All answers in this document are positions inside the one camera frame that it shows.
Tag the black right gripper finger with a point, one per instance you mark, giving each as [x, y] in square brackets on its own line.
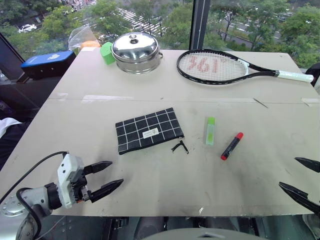
[308, 163]
[300, 196]

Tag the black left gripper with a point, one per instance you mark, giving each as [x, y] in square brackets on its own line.
[80, 186]

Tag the dark rounded robot base shape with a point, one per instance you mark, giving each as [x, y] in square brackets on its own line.
[205, 233]

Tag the black grid pencil pouch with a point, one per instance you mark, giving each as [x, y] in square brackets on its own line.
[147, 130]

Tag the black red-capped marker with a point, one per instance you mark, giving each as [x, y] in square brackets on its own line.
[231, 146]

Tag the green glue stick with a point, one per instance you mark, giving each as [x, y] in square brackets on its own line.
[210, 130]

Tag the white cloth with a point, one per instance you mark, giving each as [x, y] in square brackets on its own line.
[6, 125]

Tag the green plastic block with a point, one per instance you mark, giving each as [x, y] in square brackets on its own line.
[107, 53]

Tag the blue black box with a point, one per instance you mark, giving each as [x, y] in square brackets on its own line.
[47, 63]

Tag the stainless steel lidded pot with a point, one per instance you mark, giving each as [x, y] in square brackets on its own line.
[136, 52]

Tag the black white tennis racket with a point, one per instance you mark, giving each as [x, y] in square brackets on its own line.
[212, 65]

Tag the clear plastic bag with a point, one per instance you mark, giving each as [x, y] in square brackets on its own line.
[81, 37]

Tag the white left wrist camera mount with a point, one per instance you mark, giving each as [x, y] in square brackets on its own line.
[67, 175]

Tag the black window frame post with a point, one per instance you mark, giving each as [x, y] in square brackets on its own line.
[199, 23]

